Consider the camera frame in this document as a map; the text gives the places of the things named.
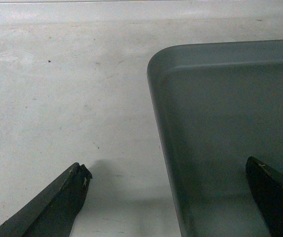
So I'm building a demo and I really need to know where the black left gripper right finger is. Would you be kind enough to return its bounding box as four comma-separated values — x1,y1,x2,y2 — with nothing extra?
245,157,283,237

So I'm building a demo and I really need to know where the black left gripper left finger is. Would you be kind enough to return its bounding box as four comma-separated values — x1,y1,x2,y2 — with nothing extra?
0,162,92,237

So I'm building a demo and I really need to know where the grey rectangular serving tray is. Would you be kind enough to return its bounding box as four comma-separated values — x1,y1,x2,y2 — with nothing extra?
147,40,283,237

